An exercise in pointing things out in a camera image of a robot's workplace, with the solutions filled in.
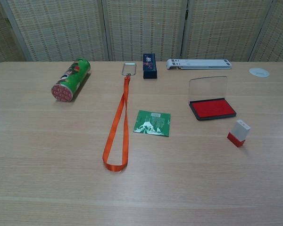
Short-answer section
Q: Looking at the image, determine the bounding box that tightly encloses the orange lanyard strap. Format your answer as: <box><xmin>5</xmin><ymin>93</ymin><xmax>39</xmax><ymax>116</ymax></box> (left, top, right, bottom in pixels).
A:
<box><xmin>102</xmin><ymin>76</ymin><xmax>131</xmax><ymax>172</ymax></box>

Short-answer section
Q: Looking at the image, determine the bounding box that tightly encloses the grey round cable grommet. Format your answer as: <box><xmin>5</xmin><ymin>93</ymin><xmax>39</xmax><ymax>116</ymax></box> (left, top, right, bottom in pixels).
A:
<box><xmin>249</xmin><ymin>67</ymin><xmax>270</xmax><ymax>77</ymax></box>

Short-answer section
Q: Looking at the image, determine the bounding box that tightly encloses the green chips can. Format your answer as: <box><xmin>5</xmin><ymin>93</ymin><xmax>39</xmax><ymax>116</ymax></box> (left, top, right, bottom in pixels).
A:
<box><xmin>50</xmin><ymin>58</ymin><xmax>91</xmax><ymax>103</ymax></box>

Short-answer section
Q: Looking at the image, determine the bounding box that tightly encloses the white folding laptop stand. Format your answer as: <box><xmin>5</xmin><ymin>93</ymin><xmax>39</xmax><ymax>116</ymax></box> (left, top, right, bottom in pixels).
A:
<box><xmin>166</xmin><ymin>58</ymin><xmax>233</xmax><ymax>71</ymax></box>

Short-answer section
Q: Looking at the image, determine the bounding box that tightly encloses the woven folding screen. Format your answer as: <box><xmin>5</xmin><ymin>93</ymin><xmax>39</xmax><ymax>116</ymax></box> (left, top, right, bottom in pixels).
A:
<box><xmin>0</xmin><ymin>0</ymin><xmax>283</xmax><ymax>63</ymax></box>

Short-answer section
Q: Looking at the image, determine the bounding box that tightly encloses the clear badge holder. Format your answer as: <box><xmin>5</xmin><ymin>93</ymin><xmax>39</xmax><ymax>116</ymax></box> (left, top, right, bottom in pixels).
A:
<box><xmin>121</xmin><ymin>62</ymin><xmax>138</xmax><ymax>77</ymax></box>

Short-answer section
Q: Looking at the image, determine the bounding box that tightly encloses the red ink pad clear lid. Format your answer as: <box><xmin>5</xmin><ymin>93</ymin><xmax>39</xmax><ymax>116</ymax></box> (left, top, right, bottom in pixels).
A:
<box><xmin>188</xmin><ymin>75</ymin><xmax>237</xmax><ymax>121</ymax></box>

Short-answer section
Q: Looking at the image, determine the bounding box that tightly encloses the dark blue rectangular box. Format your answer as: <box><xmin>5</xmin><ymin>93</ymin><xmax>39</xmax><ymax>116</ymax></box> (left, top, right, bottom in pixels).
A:
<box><xmin>142</xmin><ymin>53</ymin><xmax>158</xmax><ymax>80</ymax></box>

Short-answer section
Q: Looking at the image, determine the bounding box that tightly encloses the red and white stamp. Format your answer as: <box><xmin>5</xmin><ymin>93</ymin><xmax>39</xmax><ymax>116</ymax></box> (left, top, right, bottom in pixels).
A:
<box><xmin>227</xmin><ymin>119</ymin><xmax>251</xmax><ymax>148</ymax></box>

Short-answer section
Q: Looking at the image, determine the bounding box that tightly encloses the green foil sachet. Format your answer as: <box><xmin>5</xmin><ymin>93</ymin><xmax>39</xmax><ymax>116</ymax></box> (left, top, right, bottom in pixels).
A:
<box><xmin>133</xmin><ymin>110</ymin><xmax>171</xmax><ymax>137</ymax></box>

